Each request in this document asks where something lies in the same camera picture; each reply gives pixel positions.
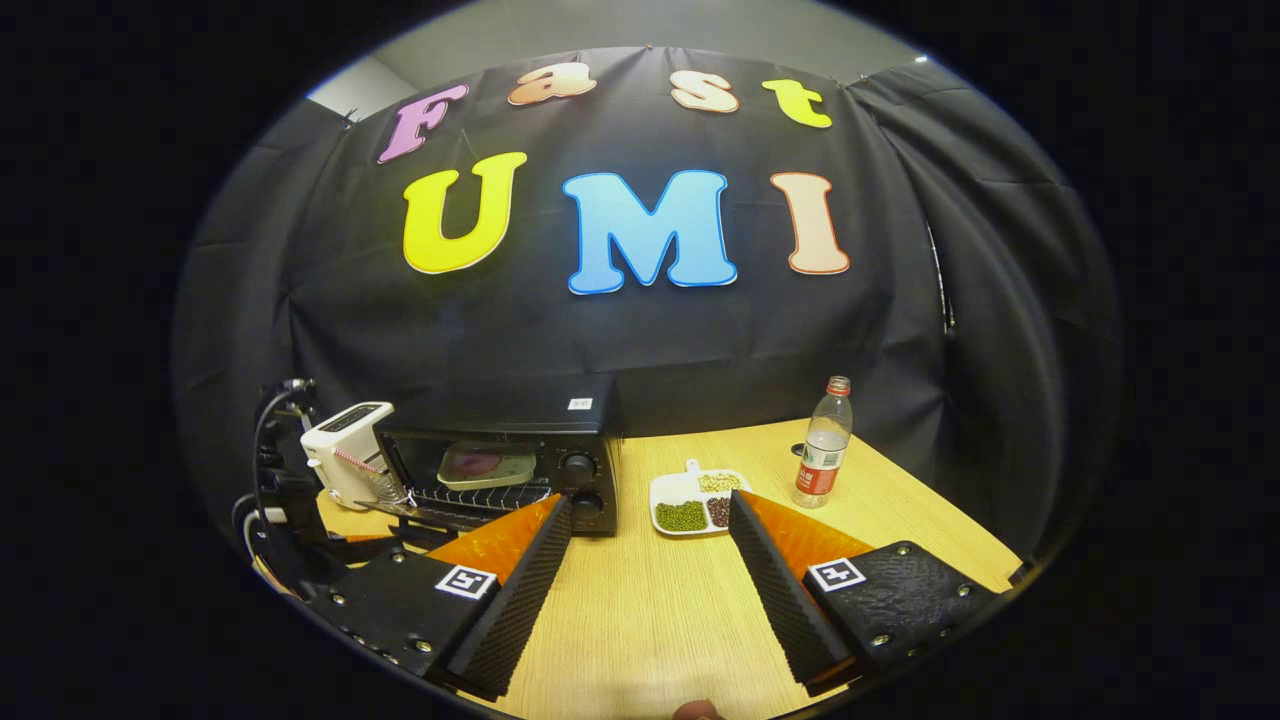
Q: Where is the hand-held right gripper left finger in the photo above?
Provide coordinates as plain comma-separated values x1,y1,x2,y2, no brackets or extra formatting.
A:
300,493,573,703

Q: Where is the black cable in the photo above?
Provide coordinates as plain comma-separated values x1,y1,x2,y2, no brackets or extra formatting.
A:
250,378,317,491

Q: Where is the white toaster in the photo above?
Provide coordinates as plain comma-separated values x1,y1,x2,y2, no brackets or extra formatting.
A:
300,401,396,512

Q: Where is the black backdrop cloth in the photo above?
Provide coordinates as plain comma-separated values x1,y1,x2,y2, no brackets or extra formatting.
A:
170,45,1121,581

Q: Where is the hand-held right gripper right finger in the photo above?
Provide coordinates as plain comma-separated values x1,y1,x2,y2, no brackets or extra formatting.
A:
727,490,1001,699

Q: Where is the black electric oven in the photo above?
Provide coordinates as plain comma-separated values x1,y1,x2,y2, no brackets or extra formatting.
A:
352,378,623,541

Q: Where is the white square plate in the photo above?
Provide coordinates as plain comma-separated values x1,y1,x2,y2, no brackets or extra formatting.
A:
437,441,541,492

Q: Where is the white divided dish of beans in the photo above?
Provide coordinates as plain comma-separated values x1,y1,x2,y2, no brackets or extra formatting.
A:
649,459,753,538

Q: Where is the clear water bottle red label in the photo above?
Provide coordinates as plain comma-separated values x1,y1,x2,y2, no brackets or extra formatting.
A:
793,376,854,510

